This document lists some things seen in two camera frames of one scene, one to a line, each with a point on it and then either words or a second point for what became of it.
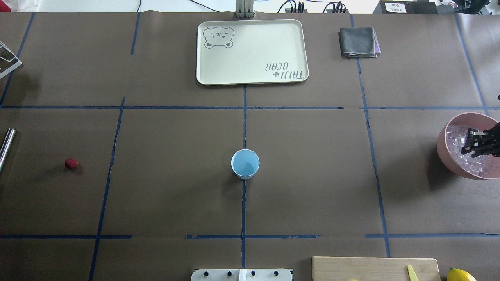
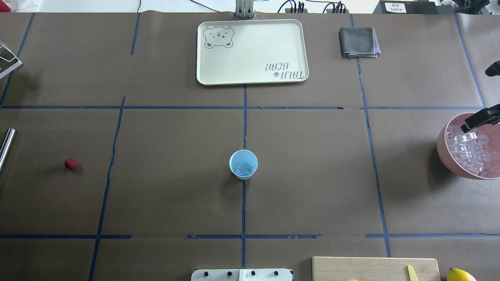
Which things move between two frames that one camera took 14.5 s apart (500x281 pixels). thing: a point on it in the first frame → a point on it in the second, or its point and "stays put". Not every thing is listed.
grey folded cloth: (359, 41) stays put
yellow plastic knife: (413, 276) stays put
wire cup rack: (9, 61) stays put
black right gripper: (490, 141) → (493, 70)
